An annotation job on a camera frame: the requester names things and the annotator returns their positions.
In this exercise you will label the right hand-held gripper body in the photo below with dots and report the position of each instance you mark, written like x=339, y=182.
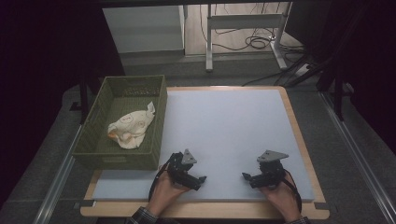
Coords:
x=272, y=172

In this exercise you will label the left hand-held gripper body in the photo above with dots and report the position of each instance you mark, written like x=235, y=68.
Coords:
x=179, y=169

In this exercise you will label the green woven plastic basket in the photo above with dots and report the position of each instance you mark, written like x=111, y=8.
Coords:
x=124, y=161

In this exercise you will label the cream printed towel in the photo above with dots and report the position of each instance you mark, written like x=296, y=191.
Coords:
x=132, y=127

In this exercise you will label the person's right hand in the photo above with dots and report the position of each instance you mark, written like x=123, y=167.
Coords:
x=285, y=199

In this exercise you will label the person's left hand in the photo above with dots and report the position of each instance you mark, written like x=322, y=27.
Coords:
x=163, y=194

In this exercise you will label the wooden table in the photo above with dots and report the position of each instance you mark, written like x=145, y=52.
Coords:
x=218, y=211

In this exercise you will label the white foam board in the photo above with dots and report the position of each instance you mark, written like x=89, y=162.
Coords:
x=224, y=124

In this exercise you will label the black tape piece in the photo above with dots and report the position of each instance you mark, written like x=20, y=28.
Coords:
x=321, y=205
x=84, y=204

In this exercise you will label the black metal stand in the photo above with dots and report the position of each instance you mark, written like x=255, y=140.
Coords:
x=83, y=99
x=338, y=99

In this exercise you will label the white power strip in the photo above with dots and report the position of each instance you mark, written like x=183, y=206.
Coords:
x=302, y=70

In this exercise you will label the white cabinet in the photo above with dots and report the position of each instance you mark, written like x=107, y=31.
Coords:
x=143, y=29

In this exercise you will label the silver floor rail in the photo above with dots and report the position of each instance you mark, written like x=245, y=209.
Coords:
x=358, y=155
x=57, y=180

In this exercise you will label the white metal desk frame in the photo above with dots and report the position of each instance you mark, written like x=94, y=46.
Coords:
x=209, y=40

